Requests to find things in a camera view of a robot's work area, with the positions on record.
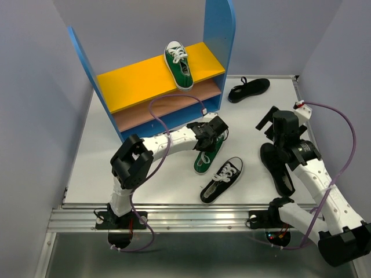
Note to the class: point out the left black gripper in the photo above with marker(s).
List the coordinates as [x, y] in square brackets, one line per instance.
[210, 147]

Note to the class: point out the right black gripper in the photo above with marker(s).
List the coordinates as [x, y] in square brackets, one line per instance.
[269, 116]

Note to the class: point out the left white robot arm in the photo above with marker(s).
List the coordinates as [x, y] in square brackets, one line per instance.
[132, 161]

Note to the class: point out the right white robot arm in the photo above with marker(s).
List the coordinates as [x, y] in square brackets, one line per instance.
[338, 231]

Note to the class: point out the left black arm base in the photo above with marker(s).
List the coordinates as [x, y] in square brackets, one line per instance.
[107, 220]

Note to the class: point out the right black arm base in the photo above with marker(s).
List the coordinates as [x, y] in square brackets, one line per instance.
[264, 219]

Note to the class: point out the black slip-on shoe far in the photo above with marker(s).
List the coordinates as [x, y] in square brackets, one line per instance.
[248, 89]

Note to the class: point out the black leather shoe right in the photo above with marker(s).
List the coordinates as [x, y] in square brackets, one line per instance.
[276, 167]

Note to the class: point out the yellow upper shelf board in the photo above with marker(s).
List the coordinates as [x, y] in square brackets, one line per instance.
[133, 84]

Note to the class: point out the black canvas sneaker centre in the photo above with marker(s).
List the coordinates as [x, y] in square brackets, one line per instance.
[226, 176]

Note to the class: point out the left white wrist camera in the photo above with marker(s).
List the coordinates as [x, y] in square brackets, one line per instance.
[208, 117]

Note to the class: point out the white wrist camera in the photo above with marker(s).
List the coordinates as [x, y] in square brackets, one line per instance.
[302, 111]
[208, 117]

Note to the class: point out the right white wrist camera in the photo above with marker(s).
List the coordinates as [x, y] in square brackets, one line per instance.
[302, 111]

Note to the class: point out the blue shoe shelf frame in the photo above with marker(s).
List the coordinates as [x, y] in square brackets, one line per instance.
[218, 35]

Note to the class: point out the aluminium mounting rail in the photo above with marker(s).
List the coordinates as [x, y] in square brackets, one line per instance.
[166, 218]

